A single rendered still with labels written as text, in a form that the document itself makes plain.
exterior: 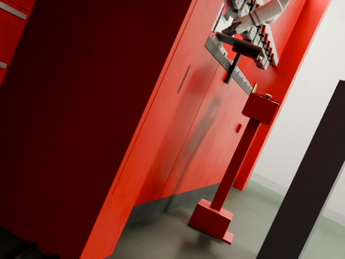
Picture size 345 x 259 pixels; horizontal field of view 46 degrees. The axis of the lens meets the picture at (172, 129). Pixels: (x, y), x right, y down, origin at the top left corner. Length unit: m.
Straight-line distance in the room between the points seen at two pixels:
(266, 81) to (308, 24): 0.71
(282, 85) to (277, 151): 1.69
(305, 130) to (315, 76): 0.75
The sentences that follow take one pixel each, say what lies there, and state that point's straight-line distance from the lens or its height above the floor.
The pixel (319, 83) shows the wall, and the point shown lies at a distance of 5.93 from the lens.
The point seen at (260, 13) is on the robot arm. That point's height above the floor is 1.17.
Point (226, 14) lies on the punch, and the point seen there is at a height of 1.12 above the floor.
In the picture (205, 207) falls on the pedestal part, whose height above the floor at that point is 0.12.
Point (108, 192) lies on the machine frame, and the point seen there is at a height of 0.26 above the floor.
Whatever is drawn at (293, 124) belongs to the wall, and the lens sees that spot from 5.87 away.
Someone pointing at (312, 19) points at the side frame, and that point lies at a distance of 4.53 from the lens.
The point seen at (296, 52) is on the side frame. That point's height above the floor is 1.54.
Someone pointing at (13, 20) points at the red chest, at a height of 0.59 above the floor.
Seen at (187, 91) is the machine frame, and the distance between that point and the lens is 1.72.
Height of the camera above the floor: 0.57
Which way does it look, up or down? 4 degrees down
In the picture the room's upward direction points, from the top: 24 degrees clockwise
